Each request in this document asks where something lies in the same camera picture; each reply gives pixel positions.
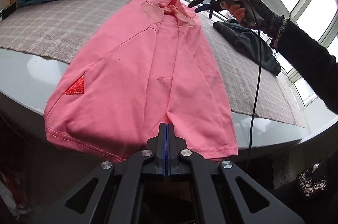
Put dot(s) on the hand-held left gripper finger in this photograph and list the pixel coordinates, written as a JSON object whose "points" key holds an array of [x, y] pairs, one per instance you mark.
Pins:
{"points": [[164, 155], [170, 155]]}

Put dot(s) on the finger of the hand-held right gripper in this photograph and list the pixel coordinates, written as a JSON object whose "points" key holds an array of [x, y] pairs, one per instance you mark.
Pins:
{"points": [[204, 7], [196, 1]]}

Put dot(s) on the dark grey pants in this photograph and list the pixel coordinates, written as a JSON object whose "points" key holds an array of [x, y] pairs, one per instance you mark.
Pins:
{"points": [[248, 42]]}

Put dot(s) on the pink shirt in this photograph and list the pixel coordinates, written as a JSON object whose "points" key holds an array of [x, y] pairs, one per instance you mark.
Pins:
{"points": [[148, 68]]}

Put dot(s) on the person's right forearm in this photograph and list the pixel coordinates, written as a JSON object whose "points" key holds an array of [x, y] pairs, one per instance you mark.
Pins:
{"points": [[303, 55]]}

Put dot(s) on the person's right hand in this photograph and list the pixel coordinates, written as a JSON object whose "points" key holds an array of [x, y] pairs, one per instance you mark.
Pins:
{"points": [[236, 11]]}

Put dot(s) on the person's body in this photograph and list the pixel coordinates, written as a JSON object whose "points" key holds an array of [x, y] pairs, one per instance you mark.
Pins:
{"points": [[311, 187]]}

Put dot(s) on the small black device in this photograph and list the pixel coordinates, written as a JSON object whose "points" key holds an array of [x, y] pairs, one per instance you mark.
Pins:
{"points": [[8, 10]]}

